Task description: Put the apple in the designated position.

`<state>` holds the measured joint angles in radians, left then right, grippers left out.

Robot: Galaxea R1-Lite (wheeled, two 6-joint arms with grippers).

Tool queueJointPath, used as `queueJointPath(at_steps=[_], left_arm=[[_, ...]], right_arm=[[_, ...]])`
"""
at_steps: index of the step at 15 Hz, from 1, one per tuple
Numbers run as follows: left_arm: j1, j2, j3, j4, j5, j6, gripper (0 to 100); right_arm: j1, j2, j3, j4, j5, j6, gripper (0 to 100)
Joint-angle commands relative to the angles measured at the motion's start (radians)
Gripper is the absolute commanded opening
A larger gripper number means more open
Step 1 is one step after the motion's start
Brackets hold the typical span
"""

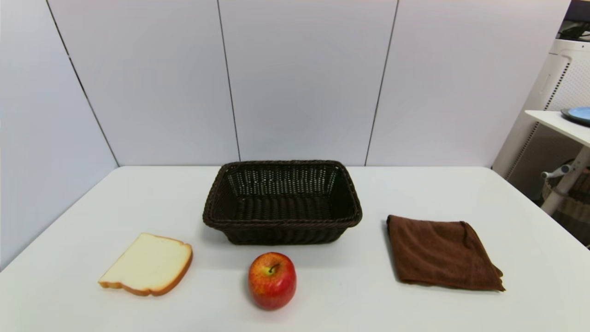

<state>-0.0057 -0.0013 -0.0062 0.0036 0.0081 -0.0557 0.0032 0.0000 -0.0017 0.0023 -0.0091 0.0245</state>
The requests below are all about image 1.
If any dark brown wicker basket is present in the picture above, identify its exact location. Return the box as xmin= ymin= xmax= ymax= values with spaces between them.
xmin=202 ymin=160 xmax=363 ymax=245

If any dark rimmed round plate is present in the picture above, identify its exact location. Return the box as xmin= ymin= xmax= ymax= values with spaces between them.
xmin=560 ymin=107 xmax=590 ymax=127

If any brown folded cloth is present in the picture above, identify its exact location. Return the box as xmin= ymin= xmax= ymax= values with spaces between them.
xmin=386 ymin=214 xmax=506 ymax=292

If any black device on purifier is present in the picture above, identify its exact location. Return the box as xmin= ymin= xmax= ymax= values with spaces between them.
xmin=557 ymin=20 xmax=590 ymax=42

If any grey table crank handle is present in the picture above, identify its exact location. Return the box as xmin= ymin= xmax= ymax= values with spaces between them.
xmin=541 ymin=165 xmax=572 ymax=180

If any white bread slice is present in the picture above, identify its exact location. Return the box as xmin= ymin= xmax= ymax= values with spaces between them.
xmin=98 ymin=232 xmax=194 ymax=296

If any tan woven storage basket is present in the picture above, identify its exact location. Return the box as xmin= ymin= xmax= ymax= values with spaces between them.
xmin=542 ymin=166 xmax=590 ymax=245

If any white side table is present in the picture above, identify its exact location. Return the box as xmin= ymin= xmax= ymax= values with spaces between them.
xmin=525 ymin=110 xmax=590 ymax=216

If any red yellow apple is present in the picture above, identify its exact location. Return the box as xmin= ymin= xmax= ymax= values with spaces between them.
xmin=248 ymin=252 xmax=297 ymax=310

